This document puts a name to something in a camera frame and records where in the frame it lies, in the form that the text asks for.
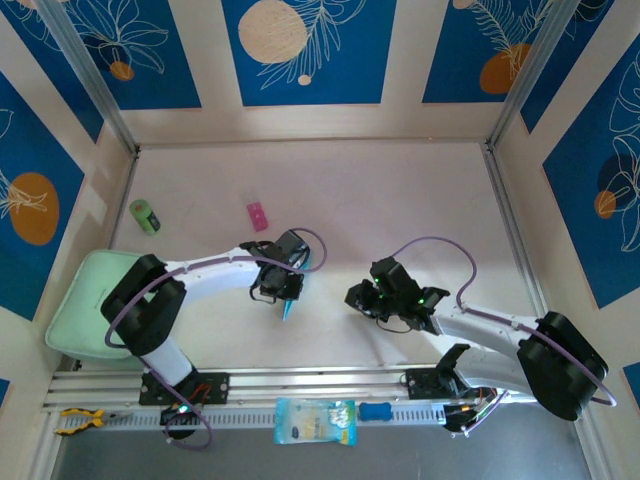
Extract black controller board with wires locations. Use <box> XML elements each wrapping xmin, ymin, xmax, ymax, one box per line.
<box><xmin>442</xmin><ymin>394</ymin><xmax>509</xmax><ymax>439</ymax></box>

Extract aluminium corner post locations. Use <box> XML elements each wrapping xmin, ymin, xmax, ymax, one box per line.
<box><xmin>487</xmin><ymin>0</ymin><xmax>584</xmax><ymax>151</ymax></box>
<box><xmin>37</xmin><ymin>0</ymin><xmax>140</xmax><ymax>155</ymax></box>

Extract aluminium front rail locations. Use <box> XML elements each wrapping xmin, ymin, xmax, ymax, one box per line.
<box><xmin>42</xmin><ymin>360</ymin><xmax>541</xmax><ymax>412</ymax></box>

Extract aluminium side rail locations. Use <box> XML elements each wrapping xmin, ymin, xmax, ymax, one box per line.
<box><xmin>482</xmin><ymin>147</ymin><xmax>554</xmax><ymax>321</ymax></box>
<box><xmin>107</xmin><ymin>149</ymin><xmax>141</xmax><ymax>251</ymax></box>

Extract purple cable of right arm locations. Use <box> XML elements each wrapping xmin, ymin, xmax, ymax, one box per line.
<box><xmin>392</xmin><ymin>235</ymin><xmax>619</xmax><ymax>437</ymax></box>

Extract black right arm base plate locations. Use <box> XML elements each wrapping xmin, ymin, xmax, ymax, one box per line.
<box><xmin>399</xmin><ymin>367</ymin><xmax>451</xmax><ymax>401</ymax></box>

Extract wet wipes packet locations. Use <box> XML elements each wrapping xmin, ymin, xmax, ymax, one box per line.
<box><xmin>273</xmin><ymin>397</ymin><xmax>359</xmax><ymax>447</ymax></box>

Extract light blue paper sheet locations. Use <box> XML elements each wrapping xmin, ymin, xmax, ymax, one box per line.
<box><xmin>282</xmin><ymin>249</ymin><xmax>314</xmax><ymax>321</ymax></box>

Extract black controller board with LED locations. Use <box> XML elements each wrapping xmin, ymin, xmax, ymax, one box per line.
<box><xmin>158</xmin><ymin>403</ymin><xmax>202</xmax><ymax>441</ymax></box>

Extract slotted grey cable duct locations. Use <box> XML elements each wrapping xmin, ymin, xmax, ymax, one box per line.
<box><xmin>53</xmin><ymin>399</ymin><xmax>449</xmax><ymax>435</ymax></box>

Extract blue bone-shaped sponge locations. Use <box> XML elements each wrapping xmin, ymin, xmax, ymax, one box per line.
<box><xmin>358</xmin><ymin>401</ymin><xmax>392</xmax><ymax>423</ymax></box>

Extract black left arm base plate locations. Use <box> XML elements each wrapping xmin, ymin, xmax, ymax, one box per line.
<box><xmin>138</xmin><ymin>370</ymin><xmax>231</xmax><ymax>406</ymax></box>

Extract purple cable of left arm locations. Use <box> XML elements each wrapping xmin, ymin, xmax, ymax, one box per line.
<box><xmin>103</xmin><ymin>227</ymin><xmax>329</xmax><ymax>451</ymax></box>

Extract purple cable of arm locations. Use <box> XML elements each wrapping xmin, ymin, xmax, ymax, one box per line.
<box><xmin>103</xmin><ymin>227</ymin><xmax>329</xmax><ymax>451</ymax></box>
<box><xmin>392</xmin><ymin>235</ymin><xmax>619</xmax><ymax>437</ymax></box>

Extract pink plastic case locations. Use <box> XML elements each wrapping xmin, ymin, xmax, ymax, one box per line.
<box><xmin>246</xmin><ymin>192</ymin><xmax>270</xmax><ymax>232</ymax></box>

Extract yellow-handled pliers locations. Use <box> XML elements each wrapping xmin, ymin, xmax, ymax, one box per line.
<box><xmin>54</xmin><ymin>407</ymin><xmax>135</xmax><ymax>436</ymax></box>

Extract green bottle with black label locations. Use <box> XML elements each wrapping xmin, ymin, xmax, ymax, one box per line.
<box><xmin>129</xmin><ymin>198</ymin><xmax>163</xmax><ymax>236</ymax></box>

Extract mint green container lid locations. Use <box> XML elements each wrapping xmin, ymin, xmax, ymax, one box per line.
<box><xmin>44</xmin><ymin>249</ymin><xmax>146</xmax><ymax>370</ymax></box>

